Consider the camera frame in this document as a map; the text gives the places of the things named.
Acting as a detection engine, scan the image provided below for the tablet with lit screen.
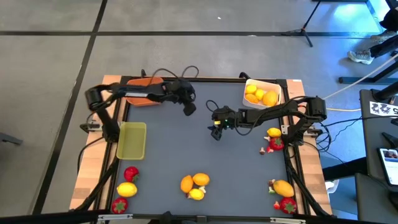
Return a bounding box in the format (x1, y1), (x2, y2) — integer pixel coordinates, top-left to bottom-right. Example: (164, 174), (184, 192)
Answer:
(377, 147), (398, 187)

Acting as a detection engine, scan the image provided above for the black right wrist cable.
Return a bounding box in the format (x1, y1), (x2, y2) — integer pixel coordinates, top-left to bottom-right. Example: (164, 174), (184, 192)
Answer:
(205, 99), (261, 137)

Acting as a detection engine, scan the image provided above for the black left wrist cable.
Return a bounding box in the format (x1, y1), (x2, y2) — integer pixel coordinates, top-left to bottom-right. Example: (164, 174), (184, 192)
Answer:
(148, 65), (200, 88)

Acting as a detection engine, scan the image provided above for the white floor cable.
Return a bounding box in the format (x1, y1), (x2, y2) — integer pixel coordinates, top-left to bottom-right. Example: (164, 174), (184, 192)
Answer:
(322, 52), (398, 101)

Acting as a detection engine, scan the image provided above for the white plastic basket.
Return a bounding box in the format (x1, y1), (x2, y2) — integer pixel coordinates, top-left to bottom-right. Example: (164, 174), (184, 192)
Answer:
(241, 78), (282, 110)

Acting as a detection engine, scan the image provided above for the black pole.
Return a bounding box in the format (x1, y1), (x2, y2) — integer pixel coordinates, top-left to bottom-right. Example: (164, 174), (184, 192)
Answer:
(371, 80), (398, 102)

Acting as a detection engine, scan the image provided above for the orange plastic basket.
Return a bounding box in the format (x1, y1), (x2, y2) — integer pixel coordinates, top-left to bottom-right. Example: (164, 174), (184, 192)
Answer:
(125, 77), (165, 108)

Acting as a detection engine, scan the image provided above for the black desk foot bar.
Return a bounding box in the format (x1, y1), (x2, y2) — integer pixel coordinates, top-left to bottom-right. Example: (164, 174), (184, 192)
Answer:
(338, 60), (398, 85)

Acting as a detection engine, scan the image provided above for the orange oval toy fruit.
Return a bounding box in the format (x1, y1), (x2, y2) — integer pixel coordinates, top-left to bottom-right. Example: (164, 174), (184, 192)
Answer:
(180, 174), (195, 194)

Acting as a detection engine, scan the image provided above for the yellow floor cable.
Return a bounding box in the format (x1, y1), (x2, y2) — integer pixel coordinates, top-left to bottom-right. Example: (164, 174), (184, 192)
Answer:
(325, 107), (362, 112)

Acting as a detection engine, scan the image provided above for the grey furniture foot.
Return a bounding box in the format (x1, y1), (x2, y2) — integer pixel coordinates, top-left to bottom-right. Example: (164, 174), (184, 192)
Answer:
(0, 132), (24, 146)

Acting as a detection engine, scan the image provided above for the white plastic object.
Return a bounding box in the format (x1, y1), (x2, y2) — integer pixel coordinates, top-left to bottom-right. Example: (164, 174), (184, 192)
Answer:
(325, 179), (340, 195)

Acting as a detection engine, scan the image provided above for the black side table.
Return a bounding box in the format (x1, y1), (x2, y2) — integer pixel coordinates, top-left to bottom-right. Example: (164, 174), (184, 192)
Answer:
(359, 88), (398, 187)

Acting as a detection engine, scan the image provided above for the black floor cable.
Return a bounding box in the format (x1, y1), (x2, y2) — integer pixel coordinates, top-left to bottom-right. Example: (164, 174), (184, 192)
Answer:
(76, 136), (105, 177)

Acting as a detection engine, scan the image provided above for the silver metal bracket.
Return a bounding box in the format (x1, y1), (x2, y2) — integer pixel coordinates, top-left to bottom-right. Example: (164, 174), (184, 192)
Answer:
(97, 213), (134, 222)
(269, 217), (307, 224)

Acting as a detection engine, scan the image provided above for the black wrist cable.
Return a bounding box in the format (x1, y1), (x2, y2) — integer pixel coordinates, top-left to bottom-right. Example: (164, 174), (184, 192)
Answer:
(148, 65), (200, 88)
(205, 99), (261, 137)

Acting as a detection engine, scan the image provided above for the person's leg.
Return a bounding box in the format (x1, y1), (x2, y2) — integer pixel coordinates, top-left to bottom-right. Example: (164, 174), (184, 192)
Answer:
(369, 34), (398, 59)
(379, 7), (398, 32)

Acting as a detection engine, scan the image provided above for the round toy orange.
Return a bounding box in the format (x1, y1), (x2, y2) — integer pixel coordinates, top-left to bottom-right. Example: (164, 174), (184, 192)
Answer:
(192, 172), (211, 187)
(244, 93), (259, 105)

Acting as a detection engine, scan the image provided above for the wooden table side board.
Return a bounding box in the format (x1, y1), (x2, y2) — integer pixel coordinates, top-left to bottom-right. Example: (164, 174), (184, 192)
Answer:
(68, 74), (124, 211)
(285, 78), (333, 215)

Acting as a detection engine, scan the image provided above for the yellow-orange toy mango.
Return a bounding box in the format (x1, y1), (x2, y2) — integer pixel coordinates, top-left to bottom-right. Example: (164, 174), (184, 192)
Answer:
(272, 179), (295, 198)
(262, 90), (278, 108)

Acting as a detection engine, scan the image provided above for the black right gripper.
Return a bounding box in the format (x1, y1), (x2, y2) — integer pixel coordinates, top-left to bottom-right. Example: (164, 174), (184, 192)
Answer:
(207, 105), (240, 141)

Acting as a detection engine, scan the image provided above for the black tripod stand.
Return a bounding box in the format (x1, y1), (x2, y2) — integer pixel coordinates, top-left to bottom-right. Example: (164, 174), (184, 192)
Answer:
(281, 0), (323, 48)

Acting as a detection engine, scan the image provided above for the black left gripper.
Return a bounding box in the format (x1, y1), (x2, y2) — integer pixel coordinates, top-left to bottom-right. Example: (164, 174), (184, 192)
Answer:
(167, 78), (197, 117)

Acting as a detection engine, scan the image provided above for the black rig crossbar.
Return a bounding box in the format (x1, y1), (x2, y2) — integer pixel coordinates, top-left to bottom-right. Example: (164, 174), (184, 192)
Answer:
(0, 210), (398, 224)

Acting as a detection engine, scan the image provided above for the red strawberry upper left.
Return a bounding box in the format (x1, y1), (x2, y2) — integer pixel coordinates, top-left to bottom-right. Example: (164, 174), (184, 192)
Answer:
(123, 166), (140, 184)

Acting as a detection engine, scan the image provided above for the black cable bundle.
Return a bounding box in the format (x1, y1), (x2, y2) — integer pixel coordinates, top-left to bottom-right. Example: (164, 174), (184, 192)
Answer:
(310, 116), (371, 166)

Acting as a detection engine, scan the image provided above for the white printed marker sheet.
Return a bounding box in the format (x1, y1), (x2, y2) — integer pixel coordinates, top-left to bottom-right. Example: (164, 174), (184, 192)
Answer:
(369, 101), (398, 118)

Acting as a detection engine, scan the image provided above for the yellow-green plastic basket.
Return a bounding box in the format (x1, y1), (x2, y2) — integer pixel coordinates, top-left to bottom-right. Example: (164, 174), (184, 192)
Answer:
(116, 121), (147, 161)

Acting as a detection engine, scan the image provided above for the person's foot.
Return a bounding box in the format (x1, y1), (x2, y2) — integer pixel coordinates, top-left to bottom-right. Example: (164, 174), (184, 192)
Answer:
(347, 49), (375, 65)
(369, 30), (397, 44)

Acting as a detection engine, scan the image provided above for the red tomato green calyx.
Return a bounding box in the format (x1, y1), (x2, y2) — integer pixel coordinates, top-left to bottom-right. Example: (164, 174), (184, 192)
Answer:
(279, 197), (297, 215)
(111, 197), (129, 215)
(269, 137), (285, 152)

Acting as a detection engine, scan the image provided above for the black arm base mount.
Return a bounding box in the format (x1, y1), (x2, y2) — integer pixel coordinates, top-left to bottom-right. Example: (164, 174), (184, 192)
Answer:
(80, 123), (103, 133)

